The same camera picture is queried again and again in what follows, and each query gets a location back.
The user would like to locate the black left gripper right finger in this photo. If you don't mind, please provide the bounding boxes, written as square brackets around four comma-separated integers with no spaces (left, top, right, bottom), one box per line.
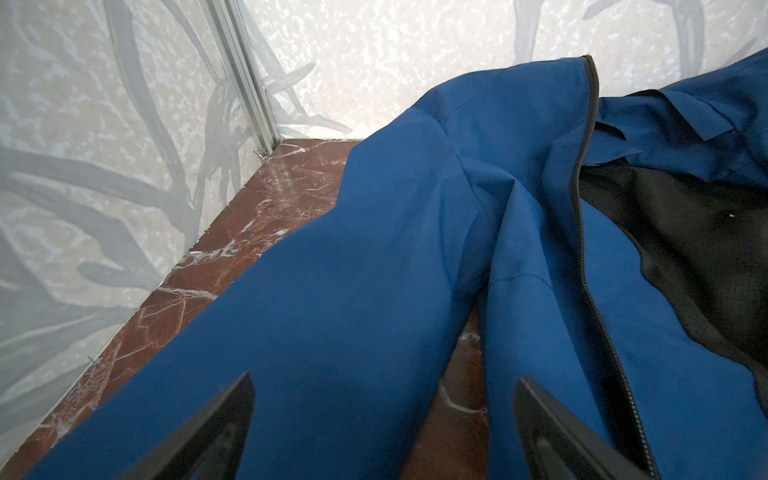
[512,377,650,480]

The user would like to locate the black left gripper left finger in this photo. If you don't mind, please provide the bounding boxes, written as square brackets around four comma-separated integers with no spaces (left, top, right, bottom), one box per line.
[120,372,255,480]

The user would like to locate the blue zip jacket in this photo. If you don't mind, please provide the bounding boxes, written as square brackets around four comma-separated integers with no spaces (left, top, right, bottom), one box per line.
[30,51,767,479]

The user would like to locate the aluminium frame corner post left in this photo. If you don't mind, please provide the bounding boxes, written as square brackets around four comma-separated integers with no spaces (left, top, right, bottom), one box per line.
[200,0,281,158]

